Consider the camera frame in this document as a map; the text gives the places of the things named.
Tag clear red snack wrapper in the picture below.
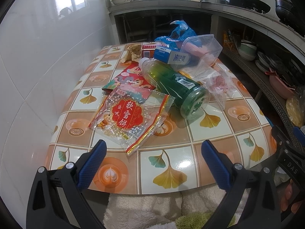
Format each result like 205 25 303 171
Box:
88 84 175 155

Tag brown paper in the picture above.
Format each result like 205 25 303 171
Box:
120 44 142 63

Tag red milk drink can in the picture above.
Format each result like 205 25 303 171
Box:
142 42 164 58

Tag person's right hand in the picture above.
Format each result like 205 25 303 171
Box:
280 179 302 214

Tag pink plastic bowl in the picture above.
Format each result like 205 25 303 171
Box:
269 74 294 100

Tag white fluffy towel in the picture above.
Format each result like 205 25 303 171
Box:
102 184 249 229

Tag patterned tile tablecloth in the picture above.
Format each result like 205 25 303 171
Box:
46 44 277 194

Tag stacked white bowls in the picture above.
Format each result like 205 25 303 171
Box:
238 40 257 61

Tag clear crumpled plastic bag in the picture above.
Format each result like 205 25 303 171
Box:
178 60 237 110

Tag green plastic bottle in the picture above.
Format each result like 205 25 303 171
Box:
139 57 210 120

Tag clear plastic food container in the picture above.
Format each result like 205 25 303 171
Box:
180 34 223 67

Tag red cartoon snack bag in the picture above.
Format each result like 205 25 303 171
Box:
102 61 155 93

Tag black wok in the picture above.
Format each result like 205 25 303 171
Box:
240 0 271 14

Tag blue white carton box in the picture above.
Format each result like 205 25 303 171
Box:
153 46 191 71

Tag blue plastic bag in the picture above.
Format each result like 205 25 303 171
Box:
155 20 197 44

